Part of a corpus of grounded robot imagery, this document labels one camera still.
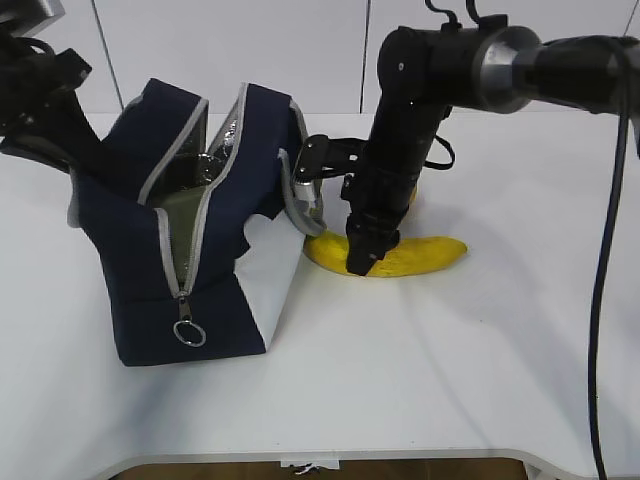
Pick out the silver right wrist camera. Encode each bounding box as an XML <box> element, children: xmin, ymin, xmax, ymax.
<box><xmin>292</xmin><ymin>134</ymin><xmax>329</xmax><ymax>220</ymax></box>

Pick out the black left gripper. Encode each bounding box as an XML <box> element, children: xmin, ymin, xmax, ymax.
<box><xmin>1</xmin><ymin>34</ymin><xmax>115</xmax><ymax>180</ymax></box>

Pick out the yellow banana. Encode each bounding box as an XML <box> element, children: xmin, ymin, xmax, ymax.
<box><xmin>304</xmin><ymin>231</ymin><xmax>468</xmax><ymax>278</ymax></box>

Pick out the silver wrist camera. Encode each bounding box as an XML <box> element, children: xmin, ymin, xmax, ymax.
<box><xmin>292</xmin><ymin>134</ymin><xmax>329</xmax><ymax>220</ymax></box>
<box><xmin>0</xmin><ymin>0</ymin><xmax>65</xmax><ymax>36</ymax></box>

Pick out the white tape on table edge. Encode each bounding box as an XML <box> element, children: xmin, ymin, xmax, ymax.
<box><xmin>279</xmin><ymin>450</ymin><xmax>341</xmax><ymax>476</ymax></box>

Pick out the glass box with green lid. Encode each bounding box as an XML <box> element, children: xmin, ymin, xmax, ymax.
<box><xmin>151</xmin><ymin>186</ymin><xmax>206</xmax><ymax>285</ymax></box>

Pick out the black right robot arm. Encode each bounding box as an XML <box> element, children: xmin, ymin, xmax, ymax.
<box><xmin>343</xmin><ymin>26</ymin><xmax>639</xmax><ymax>276</ymax></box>

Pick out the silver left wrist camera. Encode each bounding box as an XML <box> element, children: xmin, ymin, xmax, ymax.
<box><xmin>0</xmin><ymin>0</ymin><xmax>65</xmax><ymax>36</ymax></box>

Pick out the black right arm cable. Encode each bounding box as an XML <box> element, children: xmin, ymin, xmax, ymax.
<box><xmin>588</xmin><ymin>37</ymin><xmax>634</xmax><ymax>480</ymax></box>

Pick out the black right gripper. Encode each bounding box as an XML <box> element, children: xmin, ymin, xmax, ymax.
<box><xmin>340</xmin><ymin>149</ymin><xmax>425</xmax><ymax>276</ymax></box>

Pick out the navy and white lunch bag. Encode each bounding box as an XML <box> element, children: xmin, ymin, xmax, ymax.
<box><xmin>69</xmin><ymin>79</ymin><xmax>316</xmax><ymax>367</ymax></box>

